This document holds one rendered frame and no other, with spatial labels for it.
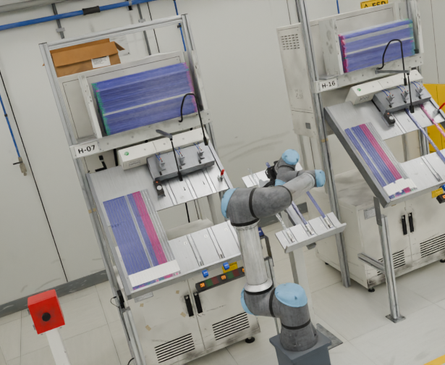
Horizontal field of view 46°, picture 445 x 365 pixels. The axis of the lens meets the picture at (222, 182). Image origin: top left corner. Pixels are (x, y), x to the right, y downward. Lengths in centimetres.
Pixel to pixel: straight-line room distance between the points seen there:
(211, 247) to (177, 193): 35
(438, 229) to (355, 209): 67
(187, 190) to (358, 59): 131
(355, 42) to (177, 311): 186
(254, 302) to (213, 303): 90
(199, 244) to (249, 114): 220
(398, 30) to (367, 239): 128
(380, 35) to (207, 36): 162
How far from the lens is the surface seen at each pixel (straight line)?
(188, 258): 258
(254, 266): 206
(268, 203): 192
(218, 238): 263
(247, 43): 460
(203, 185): 278
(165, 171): 275
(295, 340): 213
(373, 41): 336
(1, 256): 446
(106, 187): 278
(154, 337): 299
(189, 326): 302
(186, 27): 291
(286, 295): 206
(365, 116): 329
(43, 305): 261
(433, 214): 362
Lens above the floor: 177
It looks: 16 degrees down
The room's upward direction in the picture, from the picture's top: 12 degrees counter-clockwise
